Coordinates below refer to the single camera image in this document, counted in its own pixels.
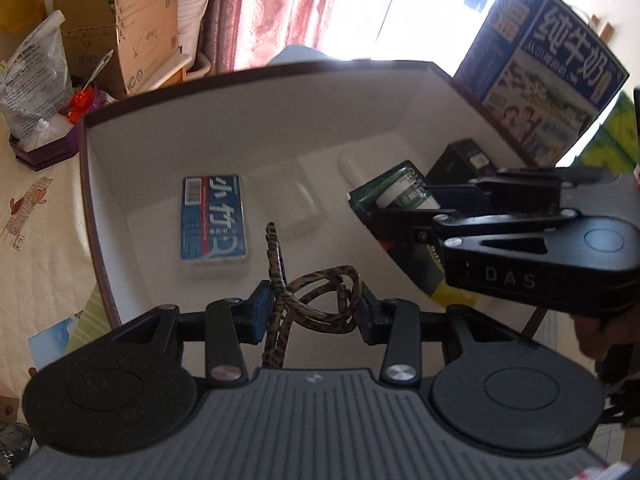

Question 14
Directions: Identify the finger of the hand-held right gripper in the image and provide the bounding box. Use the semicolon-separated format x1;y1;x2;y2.
369;208;582;247
424;166;617;217

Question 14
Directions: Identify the blue milk carton box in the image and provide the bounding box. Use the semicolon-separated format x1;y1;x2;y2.
452;0;630;168

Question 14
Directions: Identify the white slim tube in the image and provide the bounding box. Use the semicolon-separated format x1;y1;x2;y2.
337;147;381;188

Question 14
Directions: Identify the purple hexagonal box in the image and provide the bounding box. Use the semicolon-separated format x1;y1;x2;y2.
10;120;84;171

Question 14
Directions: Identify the clear printed plastic bag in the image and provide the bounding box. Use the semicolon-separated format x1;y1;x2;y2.
0;10;69;147

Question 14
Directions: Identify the metal spoon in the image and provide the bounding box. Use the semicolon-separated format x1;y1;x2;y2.
81;50;116;92

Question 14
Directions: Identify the green box with round label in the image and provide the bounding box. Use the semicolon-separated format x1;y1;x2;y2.
348;160;482;309

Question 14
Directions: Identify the red toy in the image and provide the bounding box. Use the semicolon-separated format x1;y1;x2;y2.
60;87;97;124

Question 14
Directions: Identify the white bucket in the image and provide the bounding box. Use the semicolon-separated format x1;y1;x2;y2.
177;0;212;80

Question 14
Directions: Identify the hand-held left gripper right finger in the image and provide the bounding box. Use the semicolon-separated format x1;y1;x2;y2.
356;285;538;388

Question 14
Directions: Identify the black product box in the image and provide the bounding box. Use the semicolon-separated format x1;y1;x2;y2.
425;139;501;196

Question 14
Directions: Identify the person's right hand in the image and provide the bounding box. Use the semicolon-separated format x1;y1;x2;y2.
574;310;640;362

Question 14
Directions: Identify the brown cardboard carton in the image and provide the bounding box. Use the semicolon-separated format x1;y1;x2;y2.
34;0;195;99

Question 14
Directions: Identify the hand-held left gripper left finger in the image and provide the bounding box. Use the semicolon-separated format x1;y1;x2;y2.
112;280;275;389

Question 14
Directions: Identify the brown cardboard storage box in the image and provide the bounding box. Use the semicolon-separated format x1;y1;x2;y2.
77;60;556;331

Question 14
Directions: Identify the pink curtain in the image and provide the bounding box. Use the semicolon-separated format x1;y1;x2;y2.
202;0;352;77

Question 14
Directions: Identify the blue dental floss box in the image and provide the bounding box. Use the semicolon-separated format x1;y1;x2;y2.
180;174;251;281

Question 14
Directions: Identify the clear plastic case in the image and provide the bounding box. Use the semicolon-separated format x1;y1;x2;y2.
277;179;322;237

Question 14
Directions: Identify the stack of green tissue packs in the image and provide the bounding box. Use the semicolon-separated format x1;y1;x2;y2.
575;91;640;172

